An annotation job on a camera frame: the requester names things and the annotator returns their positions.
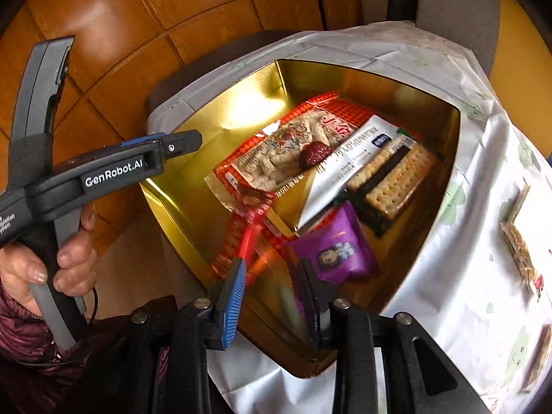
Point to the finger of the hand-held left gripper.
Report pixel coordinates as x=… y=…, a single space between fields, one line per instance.
x=177 y=146
x=140 y=141

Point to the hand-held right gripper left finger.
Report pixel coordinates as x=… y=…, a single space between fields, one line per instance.
x=233 y=302

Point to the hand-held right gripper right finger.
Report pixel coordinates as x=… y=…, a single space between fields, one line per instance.
x=312 y=306

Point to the purple snack packet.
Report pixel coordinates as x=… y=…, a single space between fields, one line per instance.
x=336 y=246

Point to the small red snack packet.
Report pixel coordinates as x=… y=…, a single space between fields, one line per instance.
x=250 y=228

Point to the large red snack bag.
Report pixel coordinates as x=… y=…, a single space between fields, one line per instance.
x=280 y=146

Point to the white snack packet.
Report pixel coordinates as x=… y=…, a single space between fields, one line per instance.
x=340 y=172

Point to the red date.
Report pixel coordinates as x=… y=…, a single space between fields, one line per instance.
x=315 y=155

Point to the green-edged cracker packet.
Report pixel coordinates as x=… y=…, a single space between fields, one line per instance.
x=396 y=181

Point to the gold metal tin box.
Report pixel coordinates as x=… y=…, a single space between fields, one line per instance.
x=388 y=90

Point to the clear cracker packet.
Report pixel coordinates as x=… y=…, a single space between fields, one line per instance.
x=522 y=241

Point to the person's left forearm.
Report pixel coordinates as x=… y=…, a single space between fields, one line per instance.
x=26 y=345

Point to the person's left hand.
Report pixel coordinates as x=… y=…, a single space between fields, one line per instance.
x=75 y=254

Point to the dark grey chair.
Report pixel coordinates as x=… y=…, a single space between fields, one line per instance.
x=181 y=82

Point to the white printed tablecloth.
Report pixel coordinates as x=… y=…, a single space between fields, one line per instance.
x=474 y=310

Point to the grey yellow blue chair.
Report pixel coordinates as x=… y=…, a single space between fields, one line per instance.
x=453 y=4

